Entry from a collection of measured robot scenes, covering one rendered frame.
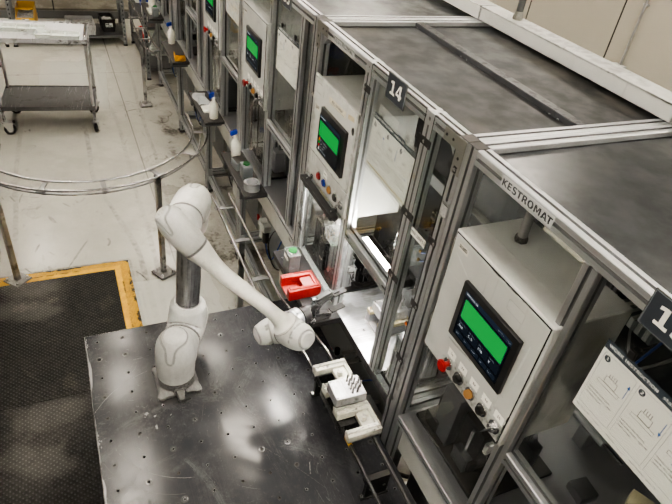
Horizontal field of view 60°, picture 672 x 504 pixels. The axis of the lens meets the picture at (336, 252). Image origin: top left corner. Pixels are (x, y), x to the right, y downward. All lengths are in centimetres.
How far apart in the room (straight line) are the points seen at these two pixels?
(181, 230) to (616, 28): 478
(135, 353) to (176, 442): 51
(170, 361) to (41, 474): 108
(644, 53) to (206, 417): 472
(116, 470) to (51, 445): 100
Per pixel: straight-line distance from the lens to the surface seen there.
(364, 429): 225
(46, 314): 402
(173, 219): 206
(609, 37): 610
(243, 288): 214
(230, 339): 278
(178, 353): 241
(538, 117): 197
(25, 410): 354
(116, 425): 252
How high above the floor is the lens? 268
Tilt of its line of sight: 37 degrees down
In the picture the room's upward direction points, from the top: 9 degrees clockwise
